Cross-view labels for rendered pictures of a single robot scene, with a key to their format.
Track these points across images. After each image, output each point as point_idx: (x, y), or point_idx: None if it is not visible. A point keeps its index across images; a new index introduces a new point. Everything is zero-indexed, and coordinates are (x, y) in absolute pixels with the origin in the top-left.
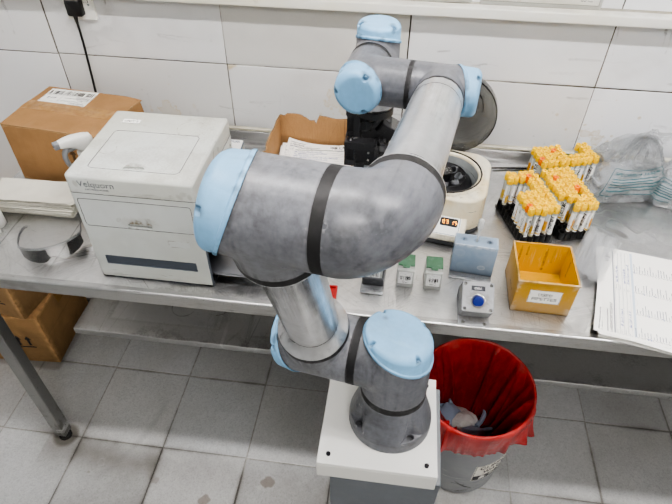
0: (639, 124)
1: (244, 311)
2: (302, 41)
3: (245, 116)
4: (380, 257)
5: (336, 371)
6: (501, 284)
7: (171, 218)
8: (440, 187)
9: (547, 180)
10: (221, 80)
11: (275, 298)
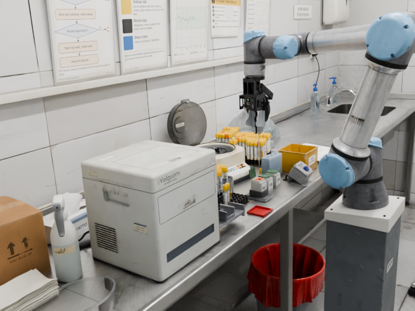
0: (231, 113)
1: (245, 242)
2: (96, 112)
3: (65, 187)
4: None
5: (367, 163)
6: (287, 174)
7: (205, 185)
8: None
9: (243, 137)
10: (46, 161)
11: (387, 92)
